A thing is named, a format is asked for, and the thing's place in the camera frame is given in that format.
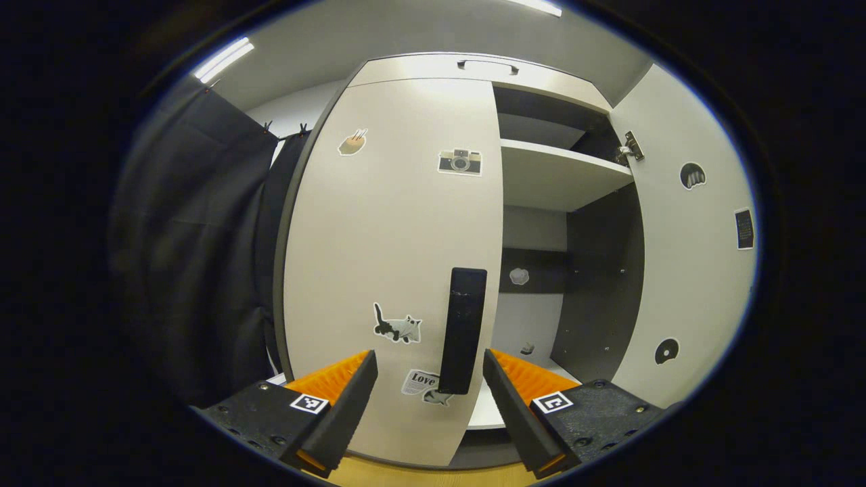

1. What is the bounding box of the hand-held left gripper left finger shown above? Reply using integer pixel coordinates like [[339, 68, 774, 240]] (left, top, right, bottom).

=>
[[196, 349, 380, 480]]

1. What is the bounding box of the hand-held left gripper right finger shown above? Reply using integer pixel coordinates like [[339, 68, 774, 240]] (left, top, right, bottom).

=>
[[482, 348, 667, 480]]

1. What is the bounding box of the beige door with camera sticker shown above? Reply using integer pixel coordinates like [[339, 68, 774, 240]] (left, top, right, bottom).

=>
[[273, 76, 505, 469]]

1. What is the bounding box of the beige door with headphones sticker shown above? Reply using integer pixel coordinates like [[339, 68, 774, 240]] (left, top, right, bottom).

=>
[[609, 63, 758, 410]]

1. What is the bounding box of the beige double-door shoe cabinet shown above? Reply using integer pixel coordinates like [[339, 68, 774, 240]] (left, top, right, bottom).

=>
[[345, 53, 647, 471]]

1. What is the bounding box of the black backdrop cloth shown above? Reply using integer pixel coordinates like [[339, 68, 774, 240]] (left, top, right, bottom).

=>
[[112, 85, 315, 407]]

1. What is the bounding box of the narrow ceiling light strip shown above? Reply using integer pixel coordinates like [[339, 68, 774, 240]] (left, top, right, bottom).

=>
[[191, 36, 256, 84]]

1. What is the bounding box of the large ceiling light panel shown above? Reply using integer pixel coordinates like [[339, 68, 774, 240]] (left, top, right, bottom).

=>
[[504, 0, 564, 18]]

